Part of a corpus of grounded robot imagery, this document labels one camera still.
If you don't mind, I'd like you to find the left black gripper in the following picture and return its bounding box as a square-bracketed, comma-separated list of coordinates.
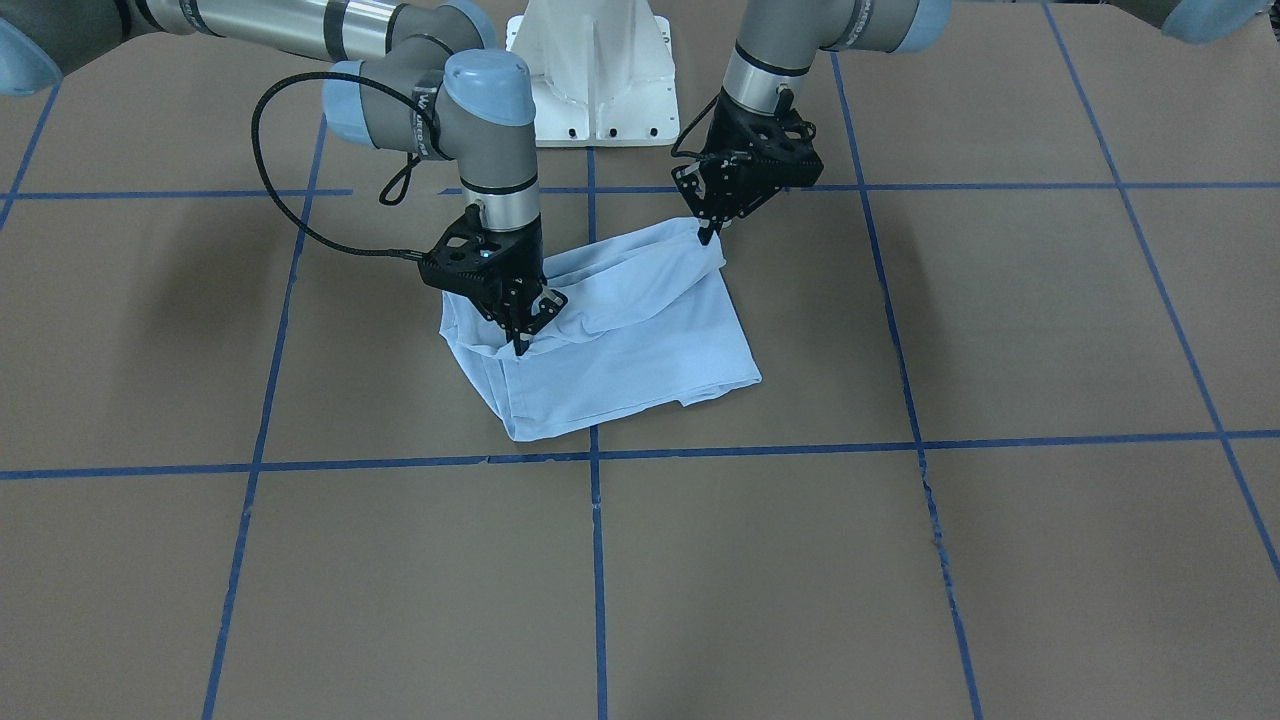
[669, 88, 824, 247]

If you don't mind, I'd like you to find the blue tape line far lengthwise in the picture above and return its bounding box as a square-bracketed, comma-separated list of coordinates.
[829, 53, 986, 719]

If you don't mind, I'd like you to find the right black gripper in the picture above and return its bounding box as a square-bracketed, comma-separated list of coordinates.
[416, 204, 568, 357]

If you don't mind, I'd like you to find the blue tape line lengthwise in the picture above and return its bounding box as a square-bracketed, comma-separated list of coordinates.
[829, 53, 986, 719]
[585, 147, 609, 719]

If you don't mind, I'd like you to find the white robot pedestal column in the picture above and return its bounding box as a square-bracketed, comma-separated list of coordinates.
[506, 1, 681, 149]

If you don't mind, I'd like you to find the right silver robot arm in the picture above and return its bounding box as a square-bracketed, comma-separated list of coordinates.
[1, 1, 567, 355]

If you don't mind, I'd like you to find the blue tape line near crosswise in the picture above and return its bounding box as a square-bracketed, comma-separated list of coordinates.
[3, 181, 1279, 202]

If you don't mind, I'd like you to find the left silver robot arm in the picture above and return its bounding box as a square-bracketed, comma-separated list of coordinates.
[669, 1, 952, 245]

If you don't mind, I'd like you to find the light blue t-shirt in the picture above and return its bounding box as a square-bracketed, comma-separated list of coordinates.
[440, 217, 762, 442]

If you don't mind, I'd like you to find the blue tape line crosswise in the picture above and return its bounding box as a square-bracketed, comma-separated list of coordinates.
[3, 181, 1279, 202]
[1, 429, 1279, 480]

